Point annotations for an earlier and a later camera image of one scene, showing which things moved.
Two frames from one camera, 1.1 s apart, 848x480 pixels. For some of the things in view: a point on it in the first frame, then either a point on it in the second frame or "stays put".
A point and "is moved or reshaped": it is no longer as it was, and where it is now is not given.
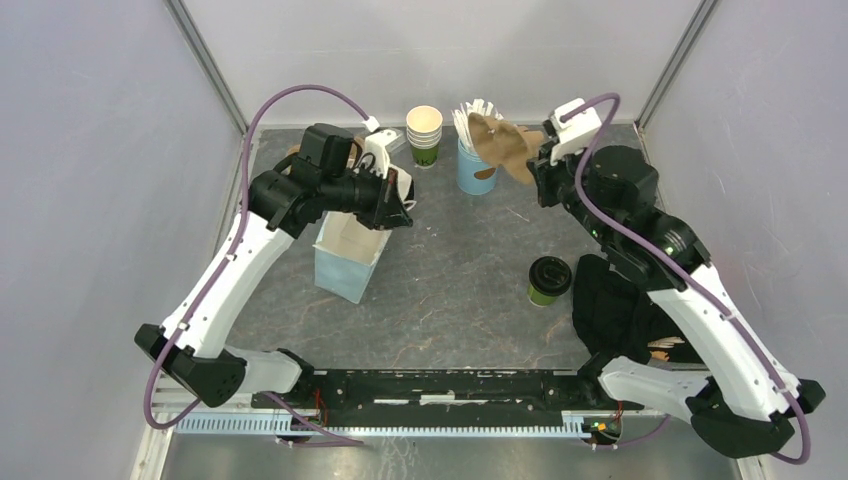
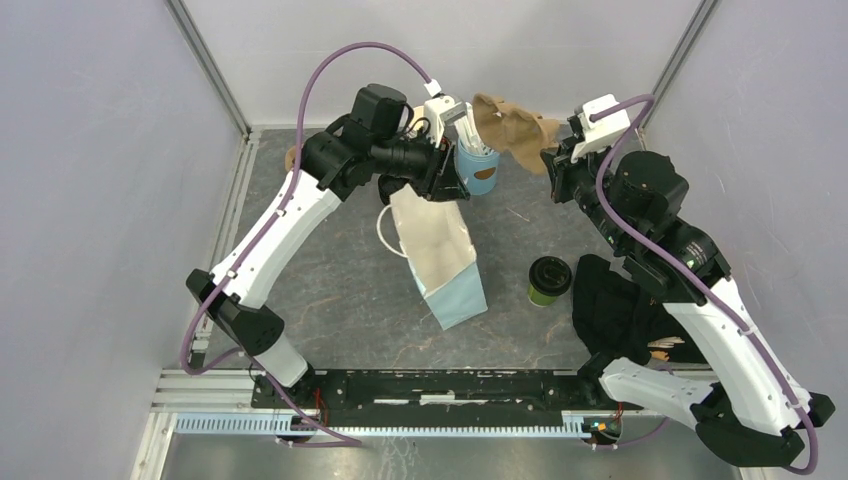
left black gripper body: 368,196 → 431,178
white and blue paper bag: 345,255 → 440,255
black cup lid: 549,275 stays put
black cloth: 614,316 stays put
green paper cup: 539,299 stays put
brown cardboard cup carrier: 505,146 is moved or reshaped
